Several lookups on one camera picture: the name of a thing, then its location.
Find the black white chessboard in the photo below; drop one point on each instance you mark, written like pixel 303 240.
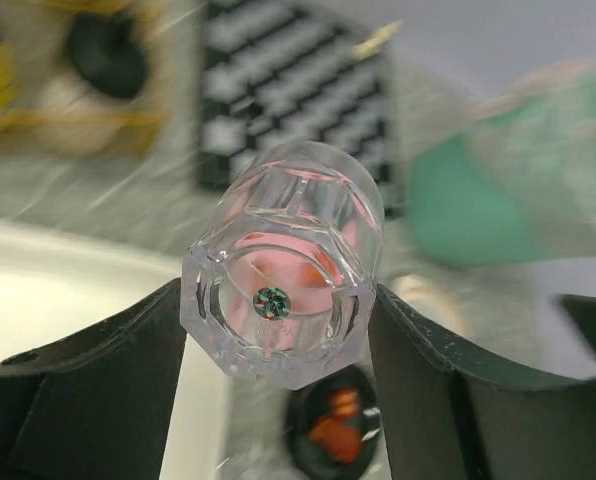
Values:
pixel 274 71

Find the black round plate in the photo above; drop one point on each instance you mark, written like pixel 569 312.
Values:
pixel 306 405

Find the red meat slab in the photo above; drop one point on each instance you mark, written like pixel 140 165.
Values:
pixel 341 441

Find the green trash bin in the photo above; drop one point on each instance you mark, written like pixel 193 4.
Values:
pixel 459 216

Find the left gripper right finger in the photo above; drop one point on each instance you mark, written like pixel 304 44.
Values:
pixel 454 410

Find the clear plastic cup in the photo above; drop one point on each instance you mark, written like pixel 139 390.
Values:
pixel 281 284

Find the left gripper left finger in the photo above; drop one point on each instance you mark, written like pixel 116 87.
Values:
pixel 96 404

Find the black lid spice jar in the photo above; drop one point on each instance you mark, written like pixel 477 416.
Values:
pixel 102 71

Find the white plastic tub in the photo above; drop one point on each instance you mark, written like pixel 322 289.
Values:
pixel 53 285

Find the clear bin liner bag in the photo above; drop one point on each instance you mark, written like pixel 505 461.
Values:
pixel 537 140

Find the small pork belly piece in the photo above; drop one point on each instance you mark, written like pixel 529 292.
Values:
pixel 345 403

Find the white chess piece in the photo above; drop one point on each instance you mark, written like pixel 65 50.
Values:
pixel 374 43

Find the yellow wire rack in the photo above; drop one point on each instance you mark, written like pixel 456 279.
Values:
pixel 37 32

